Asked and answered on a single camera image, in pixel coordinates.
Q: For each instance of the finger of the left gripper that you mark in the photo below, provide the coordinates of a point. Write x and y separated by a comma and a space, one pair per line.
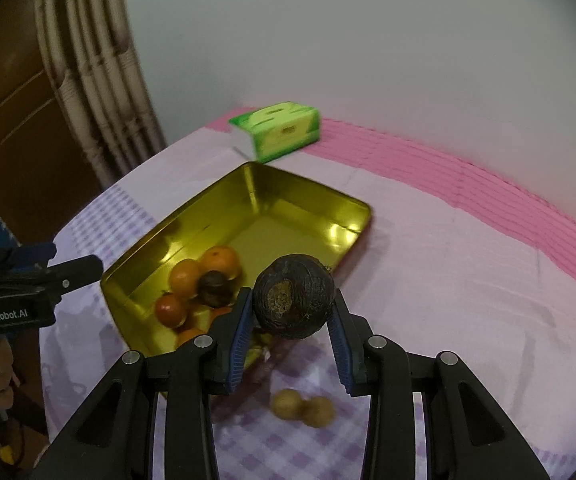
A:
54, 280
12, 258

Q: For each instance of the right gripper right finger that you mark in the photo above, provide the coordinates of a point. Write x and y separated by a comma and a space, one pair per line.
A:
437, 403

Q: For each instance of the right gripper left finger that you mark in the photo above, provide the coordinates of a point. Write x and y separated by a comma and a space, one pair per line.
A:
111, 434

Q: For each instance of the small red tomato with stem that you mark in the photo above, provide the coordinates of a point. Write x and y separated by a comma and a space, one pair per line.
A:
169, 311

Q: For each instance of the oval orange mandarin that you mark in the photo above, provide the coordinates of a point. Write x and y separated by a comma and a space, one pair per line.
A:
184, 279

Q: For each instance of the dark passion fruit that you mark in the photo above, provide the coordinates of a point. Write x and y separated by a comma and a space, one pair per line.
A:
293, 297
215, 290

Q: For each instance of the green tomato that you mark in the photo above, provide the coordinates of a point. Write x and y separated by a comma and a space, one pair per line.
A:
256, 354

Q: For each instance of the right brown longan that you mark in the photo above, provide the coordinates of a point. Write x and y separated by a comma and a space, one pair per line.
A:
318, 412

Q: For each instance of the brown longan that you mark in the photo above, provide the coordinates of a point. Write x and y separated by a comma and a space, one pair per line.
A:
287, 404
318, 412

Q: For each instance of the pink and purple tablecloth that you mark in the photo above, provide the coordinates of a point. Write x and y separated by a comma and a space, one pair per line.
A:
456, 259

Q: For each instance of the left brown longan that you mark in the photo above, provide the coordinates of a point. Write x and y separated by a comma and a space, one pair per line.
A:
287, 404

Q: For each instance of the gold and maroon toffee tin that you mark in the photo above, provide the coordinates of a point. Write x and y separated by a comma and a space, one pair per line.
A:
261, 212

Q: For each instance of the green tissue pack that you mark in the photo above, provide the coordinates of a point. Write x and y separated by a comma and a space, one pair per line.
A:
270, 132

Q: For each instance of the rattan chair frame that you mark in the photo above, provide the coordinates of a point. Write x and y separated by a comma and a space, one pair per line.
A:
88, 51

